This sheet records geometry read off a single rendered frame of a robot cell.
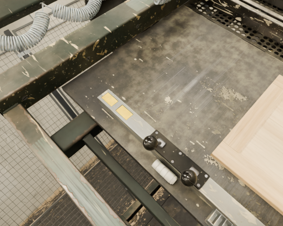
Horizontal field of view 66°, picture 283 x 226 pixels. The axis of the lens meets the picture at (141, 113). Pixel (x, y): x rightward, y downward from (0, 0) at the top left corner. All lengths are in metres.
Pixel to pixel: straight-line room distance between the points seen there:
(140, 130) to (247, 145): 0.33
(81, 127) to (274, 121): 0.64
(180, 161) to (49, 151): 0.37
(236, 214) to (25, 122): 0.64
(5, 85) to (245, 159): 0.76
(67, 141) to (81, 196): 0.22
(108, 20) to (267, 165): 0.73
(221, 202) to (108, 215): 0.29
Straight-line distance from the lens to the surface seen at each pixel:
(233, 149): 0.73
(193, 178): 0.51
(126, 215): 1.68
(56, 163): 0.66
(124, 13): 0.93
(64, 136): 0.78
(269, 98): 0.88
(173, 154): 0.64
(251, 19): 1.14
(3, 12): 1.20
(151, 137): 0.53
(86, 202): 0.61
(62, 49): 0.82
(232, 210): 0.65
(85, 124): 0.78
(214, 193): 0.65
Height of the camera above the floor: 1.73
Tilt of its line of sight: 17 degrees down
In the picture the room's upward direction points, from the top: 34 degrees counter-clockwise
